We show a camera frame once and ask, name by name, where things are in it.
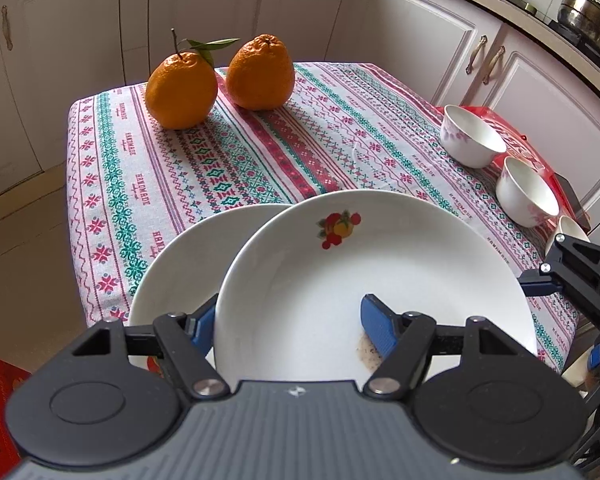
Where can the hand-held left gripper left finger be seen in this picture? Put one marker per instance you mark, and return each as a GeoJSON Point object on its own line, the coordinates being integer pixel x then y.
{"type": "Point", "coordinates": [205, 325]}

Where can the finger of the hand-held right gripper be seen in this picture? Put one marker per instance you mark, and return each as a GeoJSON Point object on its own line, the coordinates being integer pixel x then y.
{"type": "Point", "coordinates": [594, 356]}
{"type": "Point", "coordinates": [575, 265]}

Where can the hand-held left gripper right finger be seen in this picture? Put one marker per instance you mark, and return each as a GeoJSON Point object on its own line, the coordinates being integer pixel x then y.
{"type": "Point", "coordinates": [377, 325]}

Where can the white bowl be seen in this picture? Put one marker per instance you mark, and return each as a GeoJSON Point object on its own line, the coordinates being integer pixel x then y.
{"type": "Point", "coordinates": [525, 190]}
{"type": "Point", "coordinates": [570, 227]}
{"type": "Point", "coordinates": [472, 132]}

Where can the large white fruit-print plate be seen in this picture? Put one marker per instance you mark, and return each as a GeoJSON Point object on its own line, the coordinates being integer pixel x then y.
{"type": "Point", "coordinates": [305, 280]}

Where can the black smartphone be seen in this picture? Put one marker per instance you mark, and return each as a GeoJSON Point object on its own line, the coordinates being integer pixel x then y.
{"type": "Point", "coordinates": [575, 200]}

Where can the red tray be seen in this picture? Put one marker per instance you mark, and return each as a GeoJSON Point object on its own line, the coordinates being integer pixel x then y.
{"type": "Point", "coordinates": [525, 150]}

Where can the patterned tablecloth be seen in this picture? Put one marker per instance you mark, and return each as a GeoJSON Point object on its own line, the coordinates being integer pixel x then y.
{"type": "Point", "coordinates": [280, 150]}

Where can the gas stove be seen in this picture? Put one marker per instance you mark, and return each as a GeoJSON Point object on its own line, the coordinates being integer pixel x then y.
{"type": "Point", "coordinates": [595, 55]}

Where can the grey kitchen countertop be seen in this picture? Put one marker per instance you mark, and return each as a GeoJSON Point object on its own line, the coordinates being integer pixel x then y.
{"type": "Point", "coordinates": [555, 42]}

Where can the orange with stem and leaf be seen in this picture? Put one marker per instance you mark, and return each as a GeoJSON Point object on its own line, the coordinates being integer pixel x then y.
{"type": "Point", "coordinates": [180, 90]}

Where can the steel pot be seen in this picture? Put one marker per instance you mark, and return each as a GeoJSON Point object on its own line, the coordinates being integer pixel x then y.
{"type": "Point", "coordinates": [585, 20]}

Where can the orange without leaf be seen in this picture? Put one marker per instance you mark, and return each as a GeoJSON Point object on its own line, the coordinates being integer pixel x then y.
{"type": "Point", "coordinates": [260, 75]}

